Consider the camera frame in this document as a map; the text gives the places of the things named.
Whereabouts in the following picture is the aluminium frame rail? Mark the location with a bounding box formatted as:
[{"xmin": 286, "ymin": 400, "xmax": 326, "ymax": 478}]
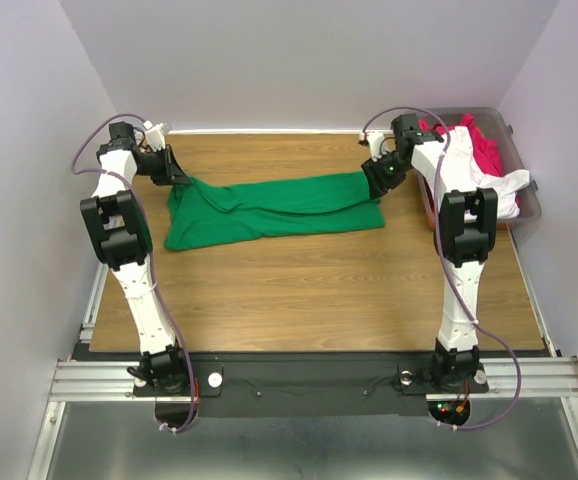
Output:
[{"xmin": 49, "ymin": 357, "xmax": 578, "ymax": 403}]

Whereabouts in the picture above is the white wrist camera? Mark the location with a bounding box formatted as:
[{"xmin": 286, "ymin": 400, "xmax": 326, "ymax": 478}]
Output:
[
  {"xmin": 359, "ymin": 130, "xmax": 395, "ymax": 161},
  {"xmin": 143, "ymin": 120, "xmax": 171, "ymax": 152}
]

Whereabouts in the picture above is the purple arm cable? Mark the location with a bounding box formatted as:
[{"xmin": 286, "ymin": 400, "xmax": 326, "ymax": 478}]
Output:
[
  {"xmin": 71, "ymin": 112, "xmax": 201, "ymax": 435},
  {"xmin": 361, "ymin": 105, "xmax": 523, "ymax": 432}
]

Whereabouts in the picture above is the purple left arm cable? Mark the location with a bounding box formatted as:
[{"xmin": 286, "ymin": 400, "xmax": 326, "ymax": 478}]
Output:
[{"xmin": 71, "ymin": 112, "xmax": 201, "ymax": 435}]

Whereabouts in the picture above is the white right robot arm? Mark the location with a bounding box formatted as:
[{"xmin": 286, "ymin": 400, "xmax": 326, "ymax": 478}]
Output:
[{"xmin": 359, "ymin": 113, "xmax": 498, "ymax": 390}]

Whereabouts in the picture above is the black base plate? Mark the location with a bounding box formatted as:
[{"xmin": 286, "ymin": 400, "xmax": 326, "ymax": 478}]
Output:
[{"xmin": 128, "ymin": 352, "xmax": 488, "ymax": 418}]

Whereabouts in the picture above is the clear plastic bin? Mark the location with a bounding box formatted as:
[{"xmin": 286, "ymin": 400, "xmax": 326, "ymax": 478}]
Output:
[{"xmin": 434, "ymin": 107, "xmax": 542, "ymax": 229}]

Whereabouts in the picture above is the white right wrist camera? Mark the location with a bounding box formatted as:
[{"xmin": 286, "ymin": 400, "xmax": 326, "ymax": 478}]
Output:
[{"xmin": 359, "ymin": 130, "xmax": 395, "ymax": 161}]

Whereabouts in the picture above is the white t shirt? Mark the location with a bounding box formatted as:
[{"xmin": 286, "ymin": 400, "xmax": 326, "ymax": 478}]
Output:
[{"xmin": 440, "ymin": 126, "xmax": 531, "ymax": 221}]

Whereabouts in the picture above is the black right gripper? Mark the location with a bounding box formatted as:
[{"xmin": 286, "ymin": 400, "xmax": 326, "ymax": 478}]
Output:
[{"xmin": 359, "ymin": 149, "xmax": 411, "ymax": 200}]

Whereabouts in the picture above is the green t shirt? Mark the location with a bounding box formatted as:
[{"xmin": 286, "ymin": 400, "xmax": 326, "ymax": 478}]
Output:
[{"xmin": 164, "ymin": 172, "xmax": 386, "ymax": 251}]

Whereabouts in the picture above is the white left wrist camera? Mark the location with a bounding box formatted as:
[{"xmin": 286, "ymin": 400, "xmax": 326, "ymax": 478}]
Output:
[{"xmin": 143, "ymin": 120, "xmax": 171, "ymax": 152}]

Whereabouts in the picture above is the red t shirt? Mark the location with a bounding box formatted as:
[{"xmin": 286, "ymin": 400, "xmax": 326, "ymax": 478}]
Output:
[{"xmin": 412, "ymin": 114, "xmax": 504, "ymax": 190}]

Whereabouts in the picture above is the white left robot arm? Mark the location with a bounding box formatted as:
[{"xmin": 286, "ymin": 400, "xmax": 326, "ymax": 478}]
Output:
[{"xmin": 80, "ymin": 120, "xmax": 192, "ymax": 395}]

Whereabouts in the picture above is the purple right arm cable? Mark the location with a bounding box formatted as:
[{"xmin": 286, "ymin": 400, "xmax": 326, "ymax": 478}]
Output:
[{"xmin": 361, "ymin": 105, "xmax": 523, "ymax": 432}]

